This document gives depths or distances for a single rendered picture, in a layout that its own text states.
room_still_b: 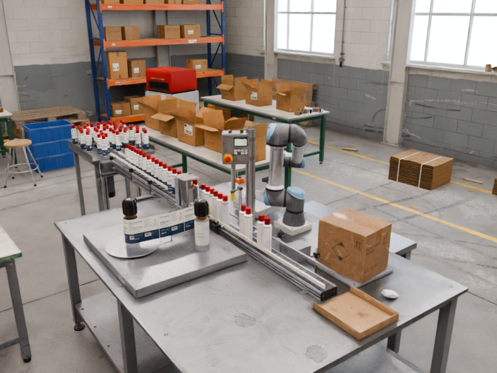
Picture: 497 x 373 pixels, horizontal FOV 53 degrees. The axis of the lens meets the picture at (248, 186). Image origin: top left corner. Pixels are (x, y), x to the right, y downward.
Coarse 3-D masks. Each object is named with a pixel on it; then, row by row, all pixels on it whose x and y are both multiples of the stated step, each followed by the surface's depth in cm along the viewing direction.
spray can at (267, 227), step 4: (264, 220) 276; (268, 220) 275; (264, 224) 277; (268, 224) 276; (264, 228) 276; (268, 228) 276; (264, 232) 277; (268, 232) 276; (264, 236) 278; (268, 236) 277; (264, 240) 278; (268, 240) 278; (264, 244) 279; (268, 244) 279; (268, 248) 280
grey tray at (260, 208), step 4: (256, 196) 365; (260, 196) 360; (236, 200) 355; (244, 200) 360; (256, 200) 364; (260, 200) 362; (236, 204) 352; (256, 204) 357; (260, 204) 356; (264, 204) 356; (236, 208) 354; (256, 208) 351; (260, 208) 350; (264, 208) 350; (268, 208) 340; (272, 208) 342; (276, 208) 344; (256, 212) 336; (260, 212) 336; (264, 212) 338; (268, 212) 341; (272, 212) 343; (256, 216) 337
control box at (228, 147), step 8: (224, 136) 296; (232, 136) 296; (240, 136) 296; (248, 136) 296; (224, 144) 298; (232, 144) 298; (248, 144) 298; (224, 152) 300; (232, 152) 300; (248, 152) 300; (224, 160) 301; (232, 160) 301; (240, 160) 301; (248, 160) 301
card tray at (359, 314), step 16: (352, 288) 249; (320, 304) 240; (336, 304) 240; (352, 304) 240; (368, 304) 240; (384, 304) 234; (336, 320) 225; (352, 320) 228; (368, 320) 228; (384, 320) 222
